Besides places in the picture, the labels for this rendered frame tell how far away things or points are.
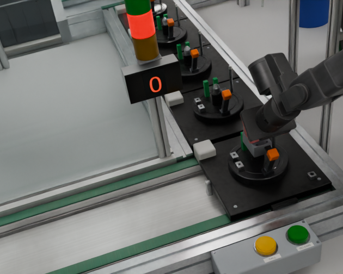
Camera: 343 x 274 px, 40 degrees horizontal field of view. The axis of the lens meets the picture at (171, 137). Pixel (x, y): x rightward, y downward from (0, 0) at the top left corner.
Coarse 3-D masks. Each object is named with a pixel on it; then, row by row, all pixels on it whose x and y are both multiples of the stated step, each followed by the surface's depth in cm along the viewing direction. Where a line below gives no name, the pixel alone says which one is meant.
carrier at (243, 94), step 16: (240, 80) 139; (176, 96) 134; (192, 96) 136; (208, 96) 131; (240, 96) 129; (256, 96) 132; (176, 112) 131; (192, 112) 130; (208, 112) 126; (224, 112) 123; (240, 112) 125; (192, 128) 124; (208, 128) 123; (224, 128) 122; (240, 128) 121; (192, 144) 119
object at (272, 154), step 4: (268, 148) 100; (268, 152) 98; (272, 152) 98; (276, 152) 98; (268, 156) 98; (272, 156) 97; (276, 156) 97; (268, 160) 100; (272, 160) 98; (268, 164) 101; (272, 164) 101; (264, 168) 104; (268, 168) 102
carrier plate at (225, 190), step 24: (216, 144) 118; (288, 144) 114; (216, 168) 111; (312, 168) 107; (216, 192) 106; (240, 192) 104; (264, 192) 103; (288, 192) 102; (312, 192) 102; (240, 216) 100
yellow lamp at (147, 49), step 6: (150, 36) 94; (138, 42) 94; (144, 42) 94; (150, 42) 94; (156, 42) 96; (138, 48) 95; (144, 48) 95; (150, 48) 95; (156, 48) 96; (138, 54) 96; (144, 54) 95; (150, 54) 96; (156, 54) 97; (144, 60) 96
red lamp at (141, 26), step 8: (128, 16) 91; (136, 16) 90; (144, 16) 91; (152, 16) 93; (136, 24) 91; (144, 24) 92; (152, 24) 93; (136, 32) 93; (144, 32) 92; (152, 32) 94
